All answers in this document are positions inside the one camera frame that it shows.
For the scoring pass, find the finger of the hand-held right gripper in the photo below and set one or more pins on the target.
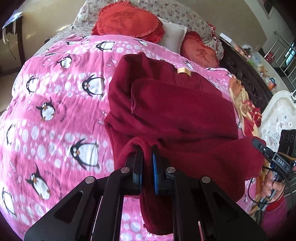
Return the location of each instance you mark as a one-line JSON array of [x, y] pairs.
[[259, 143]]

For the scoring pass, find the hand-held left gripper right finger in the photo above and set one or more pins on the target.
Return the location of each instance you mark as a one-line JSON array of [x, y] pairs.
[[154, 172]]

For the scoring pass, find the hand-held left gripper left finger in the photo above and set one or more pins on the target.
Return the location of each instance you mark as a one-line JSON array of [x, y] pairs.
[[137, 172]]

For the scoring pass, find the dark red sweater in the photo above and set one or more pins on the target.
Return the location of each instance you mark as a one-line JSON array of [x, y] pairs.
[[180, 111]]

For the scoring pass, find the person's right forearm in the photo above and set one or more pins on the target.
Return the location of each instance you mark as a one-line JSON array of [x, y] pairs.
[[276, 215]]

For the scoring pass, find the person's right hand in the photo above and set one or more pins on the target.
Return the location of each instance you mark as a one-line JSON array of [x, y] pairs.
[[269, 185]]

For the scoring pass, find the white ornate upholstered seat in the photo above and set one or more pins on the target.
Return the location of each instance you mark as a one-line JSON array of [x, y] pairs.
[[277, 115]]

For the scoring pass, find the yellow red patterned cloth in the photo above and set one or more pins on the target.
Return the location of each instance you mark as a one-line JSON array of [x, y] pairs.
[[242, 104]]

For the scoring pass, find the dark carved nightstand with items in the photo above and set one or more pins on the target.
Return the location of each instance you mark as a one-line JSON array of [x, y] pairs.
[[242, 71]]

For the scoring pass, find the pile of bottles and clutter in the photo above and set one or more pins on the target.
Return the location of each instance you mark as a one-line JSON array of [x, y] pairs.
[[259, 64]]

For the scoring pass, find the metal railing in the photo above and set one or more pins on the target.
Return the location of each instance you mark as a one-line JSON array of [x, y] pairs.
[[283, 53]]

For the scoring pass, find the pink penguin print blanket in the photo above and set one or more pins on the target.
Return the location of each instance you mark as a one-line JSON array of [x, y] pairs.
[[57, 111]]

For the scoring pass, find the small red heart cushion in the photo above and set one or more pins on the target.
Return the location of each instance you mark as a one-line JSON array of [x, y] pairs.
[[200, 52]]

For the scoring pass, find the white box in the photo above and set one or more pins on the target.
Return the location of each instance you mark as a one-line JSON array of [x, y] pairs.
[[226, 37]]

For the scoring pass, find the white pillow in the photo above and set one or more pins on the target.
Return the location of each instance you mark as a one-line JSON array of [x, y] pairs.
[[173, 34]]

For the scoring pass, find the floral pillow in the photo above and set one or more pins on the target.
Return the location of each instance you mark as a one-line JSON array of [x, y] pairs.
[[182, 14]]

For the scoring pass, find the large red heart cushion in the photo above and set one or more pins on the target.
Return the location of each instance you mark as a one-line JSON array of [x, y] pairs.
[[129, 20]]

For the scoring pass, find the floral bed sheet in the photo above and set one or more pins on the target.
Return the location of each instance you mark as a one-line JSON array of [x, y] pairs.
[[67, 32]]

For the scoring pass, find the dark wooden table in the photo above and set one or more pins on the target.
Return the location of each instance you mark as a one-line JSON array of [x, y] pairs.
[[17, 41]]

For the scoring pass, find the white paper bag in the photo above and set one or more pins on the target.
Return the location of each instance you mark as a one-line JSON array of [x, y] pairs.
[[12, 19]]

